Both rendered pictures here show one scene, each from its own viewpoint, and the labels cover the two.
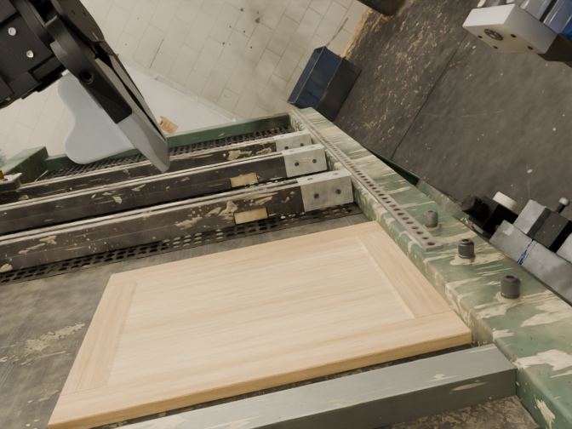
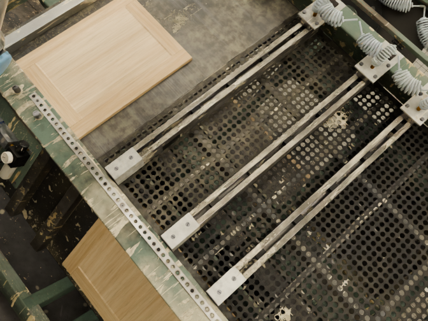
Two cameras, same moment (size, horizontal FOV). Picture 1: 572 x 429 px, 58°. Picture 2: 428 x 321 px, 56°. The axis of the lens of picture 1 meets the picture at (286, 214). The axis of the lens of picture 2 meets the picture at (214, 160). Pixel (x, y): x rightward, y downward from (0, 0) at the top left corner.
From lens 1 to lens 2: 2.04 m
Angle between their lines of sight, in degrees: 84
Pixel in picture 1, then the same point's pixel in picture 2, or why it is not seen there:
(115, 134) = not seen: outside the picture
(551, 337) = not seen: outside the picture
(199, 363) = (100, 24)
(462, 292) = (16, 67)
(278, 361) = (73, 31)
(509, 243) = (7, 131)
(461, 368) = (13, 35)
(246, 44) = not seen: outside the picture
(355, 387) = (40, 21)
